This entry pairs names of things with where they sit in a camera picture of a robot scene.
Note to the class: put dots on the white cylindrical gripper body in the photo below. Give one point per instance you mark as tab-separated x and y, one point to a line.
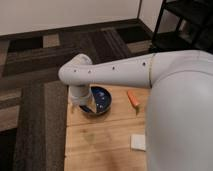
80	95

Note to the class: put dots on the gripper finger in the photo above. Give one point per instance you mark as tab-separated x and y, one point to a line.
86	109

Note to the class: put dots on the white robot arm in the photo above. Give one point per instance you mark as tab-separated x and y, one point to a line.
179	110

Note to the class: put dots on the white sponge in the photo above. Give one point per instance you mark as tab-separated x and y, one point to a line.
138	142

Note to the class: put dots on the dark blue bowl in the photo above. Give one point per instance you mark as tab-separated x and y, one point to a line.
102	100

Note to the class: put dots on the orange carrot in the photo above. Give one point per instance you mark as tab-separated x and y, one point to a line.
134	101

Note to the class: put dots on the black metal shelf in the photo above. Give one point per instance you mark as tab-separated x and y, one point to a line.
194	17

